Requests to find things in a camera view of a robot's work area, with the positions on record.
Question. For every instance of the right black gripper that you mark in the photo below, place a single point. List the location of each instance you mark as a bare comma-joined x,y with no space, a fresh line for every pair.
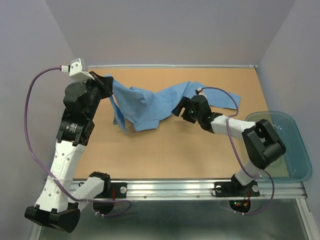
185,102

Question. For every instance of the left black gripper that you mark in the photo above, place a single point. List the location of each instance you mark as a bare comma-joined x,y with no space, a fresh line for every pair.
105,83

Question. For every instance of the blue long sleeve shirt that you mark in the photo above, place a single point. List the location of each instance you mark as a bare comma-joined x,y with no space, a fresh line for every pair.
144,108

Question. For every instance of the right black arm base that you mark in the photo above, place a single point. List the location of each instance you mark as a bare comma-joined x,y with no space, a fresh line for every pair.
242,194

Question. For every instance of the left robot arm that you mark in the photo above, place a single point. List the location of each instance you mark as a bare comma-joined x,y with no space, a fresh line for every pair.
55,208

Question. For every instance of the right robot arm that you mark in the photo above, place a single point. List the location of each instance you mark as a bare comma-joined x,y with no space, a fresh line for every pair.
262,143

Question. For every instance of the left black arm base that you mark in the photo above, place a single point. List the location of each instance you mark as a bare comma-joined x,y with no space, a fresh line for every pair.
105,196

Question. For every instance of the translucent teal plastic bin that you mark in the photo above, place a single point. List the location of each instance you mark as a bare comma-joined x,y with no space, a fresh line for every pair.
295,165

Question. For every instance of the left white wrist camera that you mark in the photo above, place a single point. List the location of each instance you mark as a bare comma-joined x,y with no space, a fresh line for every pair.
77,70

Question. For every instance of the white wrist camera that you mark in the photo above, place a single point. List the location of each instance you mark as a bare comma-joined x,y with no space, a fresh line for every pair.
77,70
200,91

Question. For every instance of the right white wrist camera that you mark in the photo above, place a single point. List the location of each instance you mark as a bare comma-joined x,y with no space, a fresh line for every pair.
200,91

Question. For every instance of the aluminium mounting rail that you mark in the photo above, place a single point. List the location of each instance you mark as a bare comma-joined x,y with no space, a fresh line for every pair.
185,210

